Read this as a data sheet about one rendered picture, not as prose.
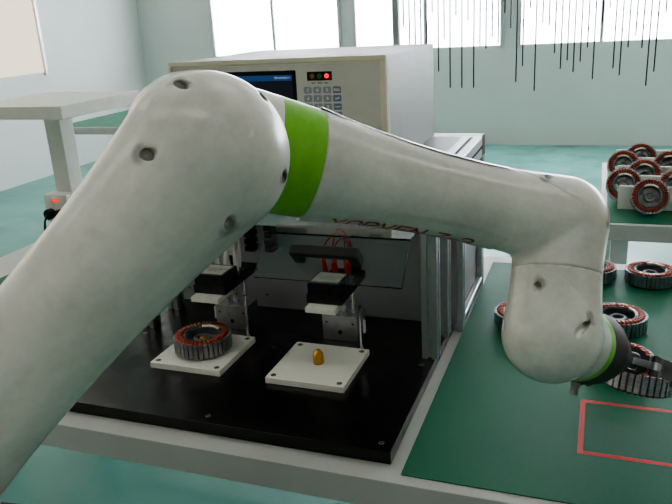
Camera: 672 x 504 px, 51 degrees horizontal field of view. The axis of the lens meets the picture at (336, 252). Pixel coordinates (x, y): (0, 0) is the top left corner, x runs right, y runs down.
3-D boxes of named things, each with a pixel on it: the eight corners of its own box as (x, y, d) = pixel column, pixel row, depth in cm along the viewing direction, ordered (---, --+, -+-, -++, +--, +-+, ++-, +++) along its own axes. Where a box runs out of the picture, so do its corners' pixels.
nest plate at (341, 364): (343, 393, 122) (343, 387, 122) (265, 383, 128) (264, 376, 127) (369, 354, 136) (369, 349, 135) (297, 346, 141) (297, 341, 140)
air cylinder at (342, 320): (358, 342, 141) (357, 317, 139) (323, 339, 143) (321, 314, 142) (366, 332, 145) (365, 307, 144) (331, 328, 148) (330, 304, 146)
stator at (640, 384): (660, 405, 100) (666, 380, 99) (583, 381, 107) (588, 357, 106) (683, 393, 108) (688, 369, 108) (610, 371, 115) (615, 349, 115)
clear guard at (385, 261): (401, 289, 103) (400, 251, 101) (253, 278, 112) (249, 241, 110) (446, 226, 132) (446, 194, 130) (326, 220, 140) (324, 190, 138)
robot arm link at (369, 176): (285, 228, 77) (319, 210, 66) (300, 127, 79) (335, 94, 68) (564, 283, 88) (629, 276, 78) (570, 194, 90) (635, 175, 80)
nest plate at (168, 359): (219, 377, 131) (219, 371, 130) (150, 367, 136) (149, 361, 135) (255, 342, 144) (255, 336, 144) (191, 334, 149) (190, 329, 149)
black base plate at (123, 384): (391, 465, 106) (390, 452, 105) (47, 407, 128) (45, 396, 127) (452, 333, 148) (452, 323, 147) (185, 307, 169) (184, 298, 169)
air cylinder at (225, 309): (248, 331, 149) (246, 306, 147) (217, 327, 152) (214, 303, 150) (259, 321, 154) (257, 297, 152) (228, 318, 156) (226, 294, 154)
